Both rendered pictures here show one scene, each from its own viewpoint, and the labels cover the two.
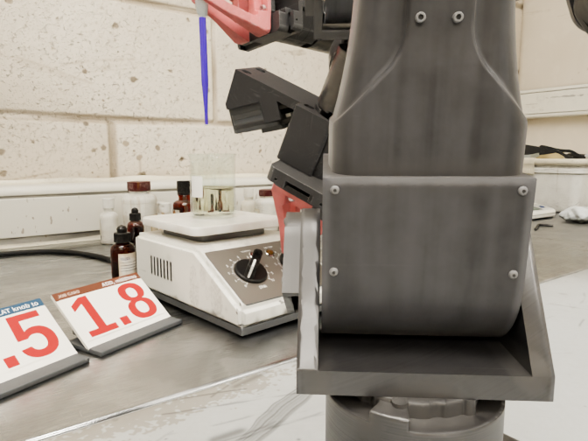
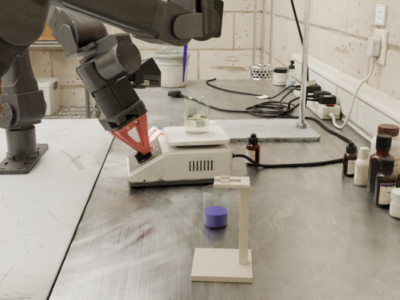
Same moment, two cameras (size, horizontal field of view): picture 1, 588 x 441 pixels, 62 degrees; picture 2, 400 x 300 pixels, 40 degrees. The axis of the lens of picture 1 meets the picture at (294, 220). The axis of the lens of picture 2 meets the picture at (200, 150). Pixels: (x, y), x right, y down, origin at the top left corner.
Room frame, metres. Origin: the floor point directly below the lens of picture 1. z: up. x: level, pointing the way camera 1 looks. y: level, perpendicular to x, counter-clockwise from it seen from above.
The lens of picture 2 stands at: (1.14, -0.78, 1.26)
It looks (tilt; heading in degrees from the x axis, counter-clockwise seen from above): 16 degrees down; 124
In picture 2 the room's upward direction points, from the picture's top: straight up
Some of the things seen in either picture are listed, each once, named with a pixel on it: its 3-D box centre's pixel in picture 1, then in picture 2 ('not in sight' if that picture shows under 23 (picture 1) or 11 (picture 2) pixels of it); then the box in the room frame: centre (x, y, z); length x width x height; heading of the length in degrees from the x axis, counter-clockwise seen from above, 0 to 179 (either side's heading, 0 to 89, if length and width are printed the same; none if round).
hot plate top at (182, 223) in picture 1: (213, 220); (195, 134); (0.54, 0.09, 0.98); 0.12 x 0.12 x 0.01; 43
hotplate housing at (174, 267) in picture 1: (227, 262); (183, 156); (0.52, 0.07, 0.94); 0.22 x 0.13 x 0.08; 43
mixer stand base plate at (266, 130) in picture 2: not in sight; (256, 129); (0.47, 0.47, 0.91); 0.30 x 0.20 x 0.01; 37
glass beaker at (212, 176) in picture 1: (213, 184); (197, 115); (0.54, 0.09, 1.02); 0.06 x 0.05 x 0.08; 173
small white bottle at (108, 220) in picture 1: (108, 220); not in sight; (0.85, 0.33, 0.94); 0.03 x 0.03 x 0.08
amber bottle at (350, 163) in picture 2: (135, 227); (350, 158); (0.80, 0.26, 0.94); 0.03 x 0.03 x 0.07
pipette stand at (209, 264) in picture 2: not in sight; (222, 223); (0.79, -0.21, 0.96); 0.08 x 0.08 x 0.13; 31
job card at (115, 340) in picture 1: (120, 310); not in sight; (0.42, 0.15, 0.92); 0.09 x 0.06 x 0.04; 149
